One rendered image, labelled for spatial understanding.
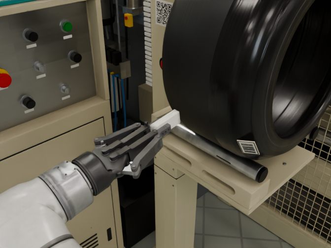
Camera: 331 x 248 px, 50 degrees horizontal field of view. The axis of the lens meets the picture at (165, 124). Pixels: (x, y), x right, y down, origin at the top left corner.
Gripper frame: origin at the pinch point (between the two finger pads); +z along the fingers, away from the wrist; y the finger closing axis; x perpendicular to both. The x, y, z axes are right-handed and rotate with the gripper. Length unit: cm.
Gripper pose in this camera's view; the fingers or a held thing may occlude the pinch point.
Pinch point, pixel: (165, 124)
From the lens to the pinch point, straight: 71.5
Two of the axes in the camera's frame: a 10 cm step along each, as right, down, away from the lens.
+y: -6.9, -3.9, 6.2
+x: 1.0, 7.9, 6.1
